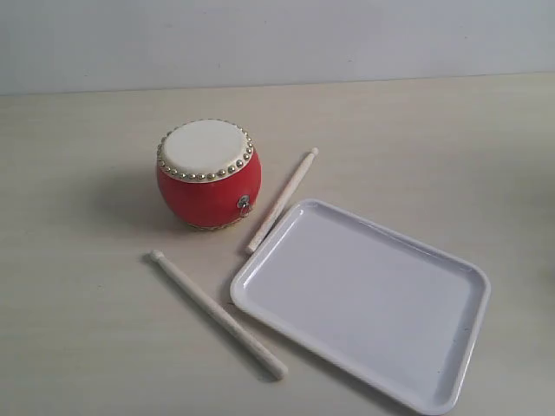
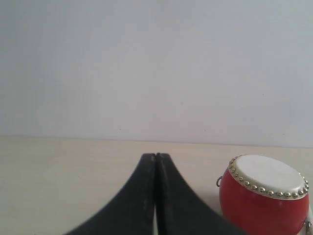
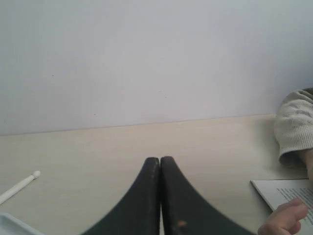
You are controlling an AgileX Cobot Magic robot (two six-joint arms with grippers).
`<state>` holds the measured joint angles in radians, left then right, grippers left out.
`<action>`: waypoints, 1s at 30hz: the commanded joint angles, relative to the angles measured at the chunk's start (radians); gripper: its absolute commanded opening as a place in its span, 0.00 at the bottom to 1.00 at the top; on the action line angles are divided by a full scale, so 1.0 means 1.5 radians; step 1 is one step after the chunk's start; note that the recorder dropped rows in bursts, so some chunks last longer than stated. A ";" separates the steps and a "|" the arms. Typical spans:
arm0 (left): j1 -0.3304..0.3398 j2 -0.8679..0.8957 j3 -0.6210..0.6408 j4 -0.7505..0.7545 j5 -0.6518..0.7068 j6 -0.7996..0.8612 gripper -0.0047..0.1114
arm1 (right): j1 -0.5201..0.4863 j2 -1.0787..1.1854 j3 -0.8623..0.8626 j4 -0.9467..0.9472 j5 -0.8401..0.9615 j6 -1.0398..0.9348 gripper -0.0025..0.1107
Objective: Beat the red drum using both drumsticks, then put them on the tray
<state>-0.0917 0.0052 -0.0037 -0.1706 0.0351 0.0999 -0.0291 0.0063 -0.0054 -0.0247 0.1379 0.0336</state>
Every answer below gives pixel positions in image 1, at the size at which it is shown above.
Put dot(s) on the white drumstick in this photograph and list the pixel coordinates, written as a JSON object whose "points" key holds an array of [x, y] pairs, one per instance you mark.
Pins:
{"points": [[281, 201], [263, 355]]}

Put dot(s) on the small red drum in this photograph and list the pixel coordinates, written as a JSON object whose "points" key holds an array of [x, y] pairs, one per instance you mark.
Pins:
{"points": [[208, 173]]}

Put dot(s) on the white plastic tray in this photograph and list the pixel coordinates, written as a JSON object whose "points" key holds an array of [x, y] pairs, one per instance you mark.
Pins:
{"points": [[399, 315]]}

